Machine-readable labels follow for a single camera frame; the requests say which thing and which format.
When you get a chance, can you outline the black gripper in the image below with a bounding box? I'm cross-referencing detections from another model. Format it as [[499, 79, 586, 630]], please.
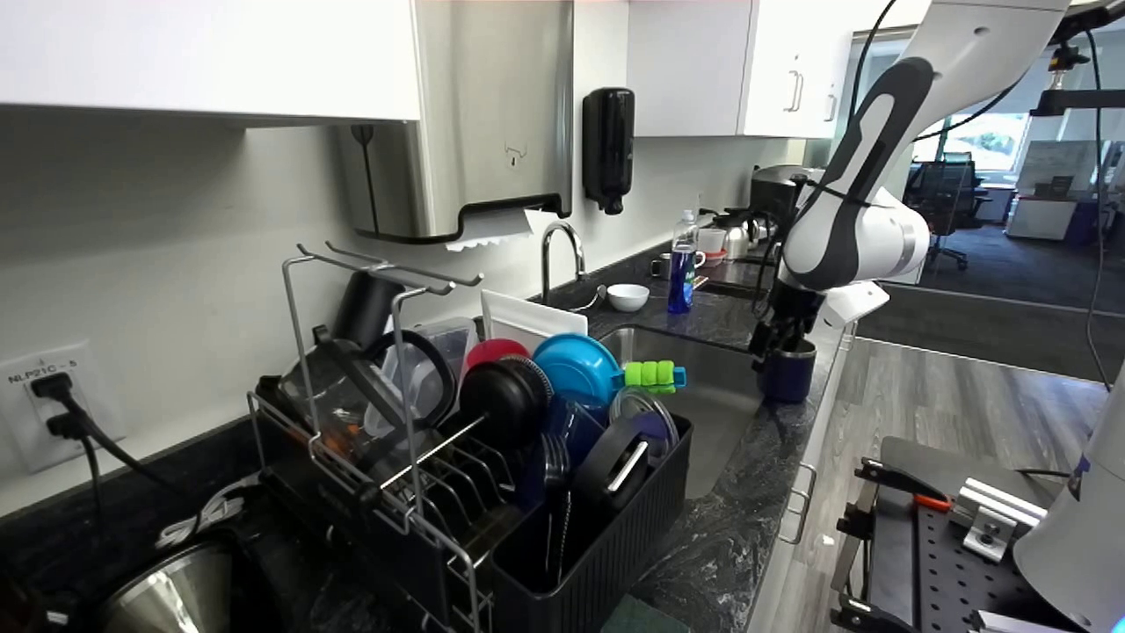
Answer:
[[749, 286, 821, 359]]

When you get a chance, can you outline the blue travel mug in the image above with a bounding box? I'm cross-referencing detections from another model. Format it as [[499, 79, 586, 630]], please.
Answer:
[[758, 341, 817, 405]]

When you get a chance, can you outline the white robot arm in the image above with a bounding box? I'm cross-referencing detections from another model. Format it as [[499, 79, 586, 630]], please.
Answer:
[[749, 0, 1070, 359]]

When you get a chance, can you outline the steel sink basin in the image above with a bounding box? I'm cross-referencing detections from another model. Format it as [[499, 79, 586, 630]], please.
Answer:
[[606, 324, 783, 500]]

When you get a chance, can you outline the black dish rack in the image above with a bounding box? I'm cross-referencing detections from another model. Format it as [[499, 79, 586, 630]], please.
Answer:
[[251, 246, 693, 633]]

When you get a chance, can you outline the blue dish soap bottle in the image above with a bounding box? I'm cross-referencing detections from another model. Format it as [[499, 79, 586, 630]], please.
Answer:
[[666, 234, 695, 318]]

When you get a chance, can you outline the small white bowl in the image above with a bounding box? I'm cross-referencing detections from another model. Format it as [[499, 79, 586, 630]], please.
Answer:
[[606, 280, 650, 314]]

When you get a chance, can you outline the black office chair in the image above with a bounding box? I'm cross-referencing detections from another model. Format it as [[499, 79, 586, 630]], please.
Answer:
[[907, 163, 982, 262]]

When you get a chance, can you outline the chrome faucet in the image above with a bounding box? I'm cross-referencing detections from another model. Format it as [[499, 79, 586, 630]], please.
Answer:
[[537, 222, 592, 302]]

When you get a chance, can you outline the black soap dispenser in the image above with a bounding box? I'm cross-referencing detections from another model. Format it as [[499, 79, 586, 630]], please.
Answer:
[[585, 89, 637, 214]]

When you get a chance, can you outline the black round lid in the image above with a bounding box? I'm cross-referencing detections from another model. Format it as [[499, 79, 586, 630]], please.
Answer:
[[459, 359, 551, 449]]

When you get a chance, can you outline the steel paper towel dispenser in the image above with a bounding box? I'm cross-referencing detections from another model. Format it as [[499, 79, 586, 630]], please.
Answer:
[[333, 0, 573, 244]]

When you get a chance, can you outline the white upper cabinet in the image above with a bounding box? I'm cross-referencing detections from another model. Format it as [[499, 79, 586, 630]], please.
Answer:
[[0, 0, 417, 121]]

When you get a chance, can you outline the steel mixing bowl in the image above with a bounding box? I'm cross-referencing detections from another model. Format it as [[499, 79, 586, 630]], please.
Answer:
[[96, 542, 246, 633]]

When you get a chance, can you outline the black power cable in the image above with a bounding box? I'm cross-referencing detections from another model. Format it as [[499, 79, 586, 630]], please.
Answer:
[[27, 371, 180, 489]]

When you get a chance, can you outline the white wall outlet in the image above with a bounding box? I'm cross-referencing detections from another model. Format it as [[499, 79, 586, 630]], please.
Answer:
[[0, 341, 128, 476]]

